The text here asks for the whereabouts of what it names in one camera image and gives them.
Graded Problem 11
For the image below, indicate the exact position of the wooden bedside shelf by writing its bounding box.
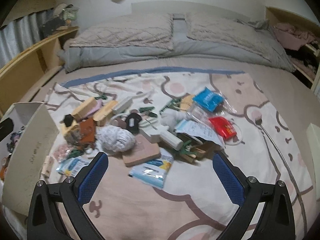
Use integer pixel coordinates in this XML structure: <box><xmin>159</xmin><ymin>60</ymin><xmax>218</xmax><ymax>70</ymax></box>
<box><xmin>1</xmin><ymin>27</ymin><xmax>79</xmax><ymax>116</ymax></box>

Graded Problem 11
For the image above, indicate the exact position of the grey folded duvet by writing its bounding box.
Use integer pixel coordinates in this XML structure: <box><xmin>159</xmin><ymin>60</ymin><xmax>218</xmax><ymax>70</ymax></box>
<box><xmin>58</xmin><ymin>18</ymin><xmax>295</xmax><ymax>72</ymax></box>

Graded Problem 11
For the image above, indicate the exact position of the white adapter block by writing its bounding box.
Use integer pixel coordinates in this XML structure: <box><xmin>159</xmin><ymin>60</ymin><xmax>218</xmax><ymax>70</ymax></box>
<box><xmin>112</xmin><ymin>96</ymin><xmax>133</xmax><ymax>115</ymax></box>

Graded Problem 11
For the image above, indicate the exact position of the metal back scratcher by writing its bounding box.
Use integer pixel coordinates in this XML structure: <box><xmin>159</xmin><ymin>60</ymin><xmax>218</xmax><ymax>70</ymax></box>
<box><xmin>252</xmin><ymin>110</ymin><xmax>308</xmax><ymax>236</ymax></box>

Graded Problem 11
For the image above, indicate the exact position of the brown leather pouch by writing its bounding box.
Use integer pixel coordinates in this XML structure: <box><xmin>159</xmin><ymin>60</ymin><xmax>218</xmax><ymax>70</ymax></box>
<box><xmin>79</xmin><ymin>118</ymin><xmax>96</xmax><ymax>147</ymax></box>

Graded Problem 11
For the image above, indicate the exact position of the white cap on shelf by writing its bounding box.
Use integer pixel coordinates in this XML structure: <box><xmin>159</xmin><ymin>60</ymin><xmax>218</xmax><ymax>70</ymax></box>
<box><xmin>53</xmin><ymin>3</ymin><xmax>73</xmax><ymax>17</ymax></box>

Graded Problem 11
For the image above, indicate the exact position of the black small cube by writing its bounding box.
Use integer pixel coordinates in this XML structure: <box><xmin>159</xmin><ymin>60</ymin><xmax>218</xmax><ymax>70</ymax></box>
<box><xmin>63</xmin><ymin>114</ymin><xmax>74</xmax><ymax>127</ymax></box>

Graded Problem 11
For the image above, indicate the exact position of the green clothes peg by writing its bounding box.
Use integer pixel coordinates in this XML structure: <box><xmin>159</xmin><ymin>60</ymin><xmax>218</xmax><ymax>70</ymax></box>
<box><xmin>66</xmin><ymin>148</ymin><xmax>84</xmax><ymax>159</ymax></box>

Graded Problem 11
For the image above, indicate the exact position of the blue wipes packet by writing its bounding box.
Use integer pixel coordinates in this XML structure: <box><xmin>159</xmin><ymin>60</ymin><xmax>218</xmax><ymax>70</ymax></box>
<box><xmin>193</xmin><ymin>87</ymin><xmax>224</xmax><ymax>112</ymax></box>

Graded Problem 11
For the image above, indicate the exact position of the blue white medicine sachet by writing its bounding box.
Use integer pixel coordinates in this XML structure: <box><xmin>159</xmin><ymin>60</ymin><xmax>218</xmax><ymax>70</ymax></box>
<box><xmin>56</xmin><ymin>157</ymin><xmax>91</xmax><ymax>177</ymax></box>

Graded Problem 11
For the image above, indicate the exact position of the grey curtain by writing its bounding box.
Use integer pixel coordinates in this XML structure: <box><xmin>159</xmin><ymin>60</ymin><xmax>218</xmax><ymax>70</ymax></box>
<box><xmin>0</xmin><ymin>9</ymin><xmax>53</xmax><ymax>68</ymax></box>

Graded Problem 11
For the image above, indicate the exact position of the pink beads bag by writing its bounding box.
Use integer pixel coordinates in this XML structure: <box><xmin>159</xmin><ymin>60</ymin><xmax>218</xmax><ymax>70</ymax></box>
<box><xmin>53</xmin><ymin>144</ymin><xmax>74</xmax><ymax>163</ymax></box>

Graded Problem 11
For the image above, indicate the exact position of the small cream carton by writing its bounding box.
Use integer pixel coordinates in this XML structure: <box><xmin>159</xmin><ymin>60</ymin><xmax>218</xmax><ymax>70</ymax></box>
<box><xmin>41</xmin><ymin>155</ymin><xmax>54</xmax><ymax>178</ymax></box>

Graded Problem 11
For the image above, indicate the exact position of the white crochet yarn ball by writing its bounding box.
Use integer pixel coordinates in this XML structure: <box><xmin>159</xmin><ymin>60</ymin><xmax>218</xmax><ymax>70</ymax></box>
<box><xmin>97</xmin><ymin>125</ymin><xmax>136</xmax><ymax>153</ymax></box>

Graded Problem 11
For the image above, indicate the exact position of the tan wooden case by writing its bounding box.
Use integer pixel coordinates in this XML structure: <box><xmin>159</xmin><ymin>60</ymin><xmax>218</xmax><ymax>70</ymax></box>
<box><xmin>93</xmin><ymin>100</ymin><xmax>118</xmax><ymax>127</ymax></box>

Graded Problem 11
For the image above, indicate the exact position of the pink wooden block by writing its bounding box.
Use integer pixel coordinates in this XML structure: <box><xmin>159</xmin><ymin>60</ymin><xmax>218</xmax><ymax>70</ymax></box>
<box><xmin>122</xmin><ymin>134</ymin><xmax>161</xmax><ymax>167</ymax></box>

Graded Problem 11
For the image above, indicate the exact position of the black bag on shelf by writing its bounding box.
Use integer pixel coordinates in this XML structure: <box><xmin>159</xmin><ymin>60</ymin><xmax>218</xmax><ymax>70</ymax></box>
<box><xmin>40</xmin><ymin>17</ymin><xmax>72</xmax><ymax>38</ymax></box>

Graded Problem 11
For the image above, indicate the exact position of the beige wooden box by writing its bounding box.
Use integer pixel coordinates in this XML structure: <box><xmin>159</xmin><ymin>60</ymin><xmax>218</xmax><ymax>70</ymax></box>
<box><xmin>71</xmin><ymin>97</ymin><xmax>97</xmax><ymax>121</ymax></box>

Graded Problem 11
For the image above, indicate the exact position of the cluttered wardrobe niche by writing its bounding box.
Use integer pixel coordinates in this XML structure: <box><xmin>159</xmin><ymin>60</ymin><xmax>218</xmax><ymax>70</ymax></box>
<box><xmin>265</xmin><ymin>7</ymin><xmax>319</xmax><ymax>89</ymax></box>

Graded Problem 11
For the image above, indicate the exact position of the cartoon bear blanket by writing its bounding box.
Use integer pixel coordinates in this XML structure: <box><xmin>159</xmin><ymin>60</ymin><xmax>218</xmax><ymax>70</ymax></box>
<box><xmin>45</xmin><ymin>72</ymin><xmax>316</xmax><ymax>239</ymax></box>

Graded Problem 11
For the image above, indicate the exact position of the yellow gold box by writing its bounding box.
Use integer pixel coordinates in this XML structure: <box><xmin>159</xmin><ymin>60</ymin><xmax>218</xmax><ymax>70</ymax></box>
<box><xmin>61</xmin><ymin>120</ymin><xmax>81</xmax><ymax>144</ymax></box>

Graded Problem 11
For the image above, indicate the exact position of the red snack packet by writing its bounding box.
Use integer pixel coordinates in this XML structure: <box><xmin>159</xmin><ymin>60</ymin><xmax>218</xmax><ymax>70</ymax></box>
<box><xmin>209</xmin><ymin>116</ymin><xmax>237</xmax><ymax>141</ymax></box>

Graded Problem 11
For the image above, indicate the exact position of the white shoe box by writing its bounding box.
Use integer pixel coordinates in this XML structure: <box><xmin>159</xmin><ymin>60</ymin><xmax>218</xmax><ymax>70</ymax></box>
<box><xmin>1</xmin><ymin>102</ymin><xmax>59</xmax><ymax>216</ymax></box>

